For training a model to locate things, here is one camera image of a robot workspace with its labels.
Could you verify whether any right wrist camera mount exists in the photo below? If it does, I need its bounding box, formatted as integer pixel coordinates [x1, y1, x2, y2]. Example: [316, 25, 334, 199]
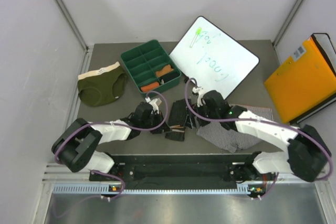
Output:
[192, 87, 206, 107]

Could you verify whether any orange rolled cloth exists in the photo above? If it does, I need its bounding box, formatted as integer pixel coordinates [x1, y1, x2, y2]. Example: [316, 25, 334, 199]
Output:
[155, 65, 174, 78]
[140, 82, 160, 93]

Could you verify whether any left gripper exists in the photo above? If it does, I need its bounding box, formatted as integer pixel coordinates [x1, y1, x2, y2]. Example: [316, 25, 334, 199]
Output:
[140, 111, 171, 134]

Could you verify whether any black rolled cloth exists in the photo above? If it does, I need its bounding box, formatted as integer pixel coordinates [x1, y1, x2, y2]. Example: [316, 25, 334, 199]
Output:
[160, 71, 180, 84]

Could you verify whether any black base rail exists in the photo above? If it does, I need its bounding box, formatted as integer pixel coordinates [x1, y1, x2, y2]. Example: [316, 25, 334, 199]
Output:
[89, 153, 279, 190]

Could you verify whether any olive green underwear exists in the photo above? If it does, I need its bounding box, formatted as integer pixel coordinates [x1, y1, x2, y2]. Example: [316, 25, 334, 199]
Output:
[77, 62, 127, 107]

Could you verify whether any orange rolled cloth back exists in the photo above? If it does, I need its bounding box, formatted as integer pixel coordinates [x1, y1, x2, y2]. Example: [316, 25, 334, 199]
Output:
[155, 65, 174, 78]

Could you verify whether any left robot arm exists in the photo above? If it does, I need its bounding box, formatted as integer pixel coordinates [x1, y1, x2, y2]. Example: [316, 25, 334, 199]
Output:
[51, 98, 170, 180]

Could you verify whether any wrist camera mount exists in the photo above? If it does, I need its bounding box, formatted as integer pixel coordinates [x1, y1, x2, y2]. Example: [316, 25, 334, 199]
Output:
[145, 97, 162, 114]
[192, 87, 206, 107]

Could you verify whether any orange rolled cloth front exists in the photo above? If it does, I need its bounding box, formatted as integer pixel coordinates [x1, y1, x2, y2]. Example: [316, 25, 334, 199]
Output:
[140, 82, 160, 93]

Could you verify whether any grey striped underwear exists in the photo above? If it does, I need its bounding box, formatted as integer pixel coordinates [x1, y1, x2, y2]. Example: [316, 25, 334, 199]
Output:
[196, 103, 274, 154]

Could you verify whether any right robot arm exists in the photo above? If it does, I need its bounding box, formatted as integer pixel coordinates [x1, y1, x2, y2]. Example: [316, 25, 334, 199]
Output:
[188, 87, 334, 182]

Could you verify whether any orange clipboard folder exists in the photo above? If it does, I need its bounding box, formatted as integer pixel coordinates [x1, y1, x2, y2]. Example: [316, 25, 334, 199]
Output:
[264, 33, 335, 124]

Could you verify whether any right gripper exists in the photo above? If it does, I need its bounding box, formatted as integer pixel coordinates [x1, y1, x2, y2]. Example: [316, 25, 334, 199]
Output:
[185, 102, 219, 130]

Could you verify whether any white whiteboard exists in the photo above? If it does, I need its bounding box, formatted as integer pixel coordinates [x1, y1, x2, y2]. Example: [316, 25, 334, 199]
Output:
[170, 16, 259, 99]

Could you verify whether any green compartment tray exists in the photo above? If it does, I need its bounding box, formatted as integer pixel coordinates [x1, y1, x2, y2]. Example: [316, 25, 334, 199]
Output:
[121, 39, 182, 97]

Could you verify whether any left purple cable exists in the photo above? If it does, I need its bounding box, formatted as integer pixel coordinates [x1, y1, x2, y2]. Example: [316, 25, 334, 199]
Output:
[54, 90, 169, 201]

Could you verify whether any black dotted underwear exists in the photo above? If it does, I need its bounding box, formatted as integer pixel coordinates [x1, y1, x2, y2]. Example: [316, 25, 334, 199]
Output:
[165, 99, 187, 142]

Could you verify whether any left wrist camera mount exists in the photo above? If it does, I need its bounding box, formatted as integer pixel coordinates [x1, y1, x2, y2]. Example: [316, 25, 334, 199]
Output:
[145, 97, 162, 114]

